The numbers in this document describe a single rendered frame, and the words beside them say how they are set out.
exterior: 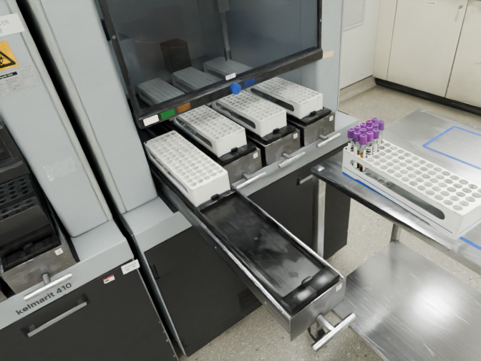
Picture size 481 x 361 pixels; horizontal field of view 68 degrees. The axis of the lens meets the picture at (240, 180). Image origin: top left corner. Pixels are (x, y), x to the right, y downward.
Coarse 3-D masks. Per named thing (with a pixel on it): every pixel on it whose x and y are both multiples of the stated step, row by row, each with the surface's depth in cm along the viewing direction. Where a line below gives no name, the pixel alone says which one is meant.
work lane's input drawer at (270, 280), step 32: (192, 224) 87; (224, 224) 80; (256, 224) 78; (224, 256) 75; (256, 256) 71; (288, 256) 70; (320, 256) 69; (256, 288) 66; (288, 288) 64; (320, 288) 62; (288, 320) 59; (320, 320) 64; (352, 320) 64
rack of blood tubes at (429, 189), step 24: (384, 144) 84; (384, 168) 77; (408, 168) 76; (432, 168) 74; (408, 192) 78; (432, 192) 69; (456, 192) 68; (480, 192) 68; (432, 216) 69; (456, 216) 64; (480, 216) 67
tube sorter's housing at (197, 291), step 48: (48, 0) 66; (96, 0) 136; (336, 0) 106; (48, 48) 72; (96, 48) 74; (336, 48) 115; (96, 96) 79; (336, 96) 125; (96, 144) 84; (336, 144) 123; (144, 192) 97; (288, 192) 119; (336, 192) 136; (144, 240) 93; (192, 240) 103; (336, 240) 154; (192, 288) 113; (240, 288) 128; (192, 336) 124
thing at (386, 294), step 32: (384, 128) 101; (416, 128) 99; (448, 128) 97; (480, 128) 95; (448, 160) 86; (480, 160) 84; (320, 192) 92; (352, 192) 81; (320, 224) 99; (416, 224) 71; (480, 224) 69; (384, 256) 132; (416, 256) 130; (480, 256) 63; (352, 288) 123; (384, 288) 121; (416, 288) 120; (448, 288) 118; (384, 320) 112; (416, 320) 111; (448, 320) 110; (480, 320) 108; (384, 352) 104; (416, 352) 103; (448, 352) 102; (480, 352) 101
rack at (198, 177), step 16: (144, 144) 101; (160, 144) 99; (176, 144) 100; (192, 144) 97; (160, 160) 93; (176, 160) 92; (192, 160) 91; (208, 160) 90; (176, 176) 87; (192, 176) 85; (208, 176) 85; (224, 176) 84; (192, 192) 82; (208, 192) 84; (224, 192) 87
